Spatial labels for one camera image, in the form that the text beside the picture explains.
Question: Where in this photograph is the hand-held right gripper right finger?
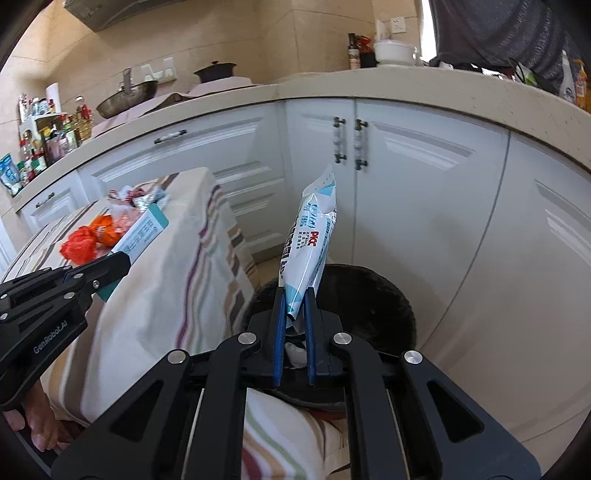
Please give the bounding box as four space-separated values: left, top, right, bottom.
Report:
302 287 542 480

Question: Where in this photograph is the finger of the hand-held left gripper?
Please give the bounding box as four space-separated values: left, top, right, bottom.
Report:
0 251 133 329
0 266 75 304

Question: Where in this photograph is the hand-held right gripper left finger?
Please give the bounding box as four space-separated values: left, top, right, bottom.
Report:
51 287 291 480

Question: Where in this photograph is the white teal carton box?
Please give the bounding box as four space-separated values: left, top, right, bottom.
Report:
99 203 170 303

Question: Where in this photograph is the black round trash bin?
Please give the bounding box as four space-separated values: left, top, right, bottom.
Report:
252 263 416 414

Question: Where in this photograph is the white blue snack bag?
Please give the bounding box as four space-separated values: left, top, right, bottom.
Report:
279 164 339 330

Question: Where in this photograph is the person's left hand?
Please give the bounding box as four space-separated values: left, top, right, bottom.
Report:
2 392 70 452

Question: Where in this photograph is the red wrapper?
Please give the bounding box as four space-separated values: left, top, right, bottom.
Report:
60 226 98 264

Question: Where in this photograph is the orange wrapper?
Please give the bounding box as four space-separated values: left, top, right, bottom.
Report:
90 215 125 247

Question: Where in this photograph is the pink plastic bag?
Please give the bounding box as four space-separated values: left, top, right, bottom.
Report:
108 185 167 232

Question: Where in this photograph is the striped tablecloth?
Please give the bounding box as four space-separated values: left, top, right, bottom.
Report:
0 167 349 480

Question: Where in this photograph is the silver wrapper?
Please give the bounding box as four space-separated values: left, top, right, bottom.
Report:
133 191 161 212

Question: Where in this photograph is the group of condiment bottles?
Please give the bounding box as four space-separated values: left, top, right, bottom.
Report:
17 95 95 185

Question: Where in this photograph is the metal wok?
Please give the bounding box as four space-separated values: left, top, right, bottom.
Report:
96 68 159 118

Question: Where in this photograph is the white kitchen cabinet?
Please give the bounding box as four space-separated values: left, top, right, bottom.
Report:
14 99 591 462

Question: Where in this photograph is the pink stove cover cloth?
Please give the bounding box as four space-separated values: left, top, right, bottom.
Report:
95 76 257 132

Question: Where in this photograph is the black clay pot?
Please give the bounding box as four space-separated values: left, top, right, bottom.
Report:
194 60 236 84

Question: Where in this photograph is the grey range hood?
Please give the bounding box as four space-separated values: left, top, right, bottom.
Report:
64 0 153 32

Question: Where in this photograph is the white rice cooker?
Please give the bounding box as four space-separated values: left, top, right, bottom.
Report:
373 39 422 65

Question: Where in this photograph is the dark grey cloth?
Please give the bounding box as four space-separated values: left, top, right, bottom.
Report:
429 0 572 83

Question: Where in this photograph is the white spray bottle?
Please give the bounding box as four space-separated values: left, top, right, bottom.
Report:
558 51 577 104

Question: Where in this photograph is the yellow bottle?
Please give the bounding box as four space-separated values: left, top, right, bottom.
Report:
574 60 590 112

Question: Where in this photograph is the cabinet door handle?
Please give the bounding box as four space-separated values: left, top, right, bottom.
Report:
355 119 369 169
333 117 347 164

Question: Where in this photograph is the white double wall outlet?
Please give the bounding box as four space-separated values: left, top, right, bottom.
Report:
141 58 176 80

